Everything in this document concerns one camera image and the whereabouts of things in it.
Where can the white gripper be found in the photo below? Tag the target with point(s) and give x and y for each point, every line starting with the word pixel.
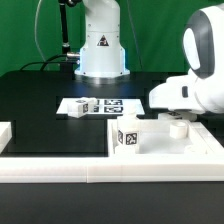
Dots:
pixel 177 93

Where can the white square tabletop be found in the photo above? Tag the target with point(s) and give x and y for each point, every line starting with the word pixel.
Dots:
pixel 165 138

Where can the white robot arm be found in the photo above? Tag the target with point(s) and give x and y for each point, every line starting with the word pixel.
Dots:
pixel 201 90

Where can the white paper with tags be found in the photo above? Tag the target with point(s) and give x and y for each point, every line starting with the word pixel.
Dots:
pixel 102 106

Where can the white U-shaped obstacle fence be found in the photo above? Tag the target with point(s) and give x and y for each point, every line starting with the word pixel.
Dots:
pixel 107 169

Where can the black camera pole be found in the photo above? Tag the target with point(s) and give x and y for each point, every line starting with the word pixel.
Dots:
pixel 67 66

